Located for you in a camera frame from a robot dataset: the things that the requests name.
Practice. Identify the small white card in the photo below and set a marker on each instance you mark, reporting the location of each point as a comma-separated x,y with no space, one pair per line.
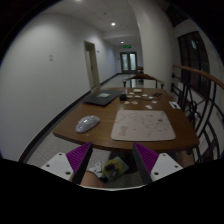
148,107
174,105
134,102
126,102
137,90

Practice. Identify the beige side door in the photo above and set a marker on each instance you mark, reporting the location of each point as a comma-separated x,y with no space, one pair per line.
92,66

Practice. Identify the person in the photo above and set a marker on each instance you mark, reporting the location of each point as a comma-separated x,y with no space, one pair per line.
93,180

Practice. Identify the dark closed laptop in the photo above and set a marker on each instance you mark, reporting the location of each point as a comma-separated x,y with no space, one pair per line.
101,97

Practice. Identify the wooden armchair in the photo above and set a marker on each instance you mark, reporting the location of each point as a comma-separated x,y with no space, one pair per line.
144,77

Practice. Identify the small black box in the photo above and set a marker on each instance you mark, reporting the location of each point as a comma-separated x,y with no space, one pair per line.
122,97

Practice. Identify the ceiling lights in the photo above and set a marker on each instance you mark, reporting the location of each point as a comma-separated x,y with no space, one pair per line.
113,24

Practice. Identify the black railing with wooden handrail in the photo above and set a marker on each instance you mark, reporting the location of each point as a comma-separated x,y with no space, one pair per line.
200,71

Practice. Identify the green exit sign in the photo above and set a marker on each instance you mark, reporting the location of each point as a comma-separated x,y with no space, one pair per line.
127,46

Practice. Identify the translucent grey computer mouse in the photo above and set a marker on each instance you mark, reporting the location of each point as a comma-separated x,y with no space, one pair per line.
87,124

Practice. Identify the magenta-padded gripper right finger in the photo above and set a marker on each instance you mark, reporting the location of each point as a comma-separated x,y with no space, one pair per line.
148,158

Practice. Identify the green yellow bag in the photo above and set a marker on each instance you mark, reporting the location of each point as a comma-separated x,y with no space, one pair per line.
115,166

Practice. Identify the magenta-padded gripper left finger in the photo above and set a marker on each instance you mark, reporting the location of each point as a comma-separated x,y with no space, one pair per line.
78,156

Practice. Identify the glass double door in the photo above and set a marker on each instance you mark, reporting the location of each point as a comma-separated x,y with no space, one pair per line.
128,62

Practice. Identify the dark window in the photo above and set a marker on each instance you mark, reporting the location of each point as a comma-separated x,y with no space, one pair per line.
195,63

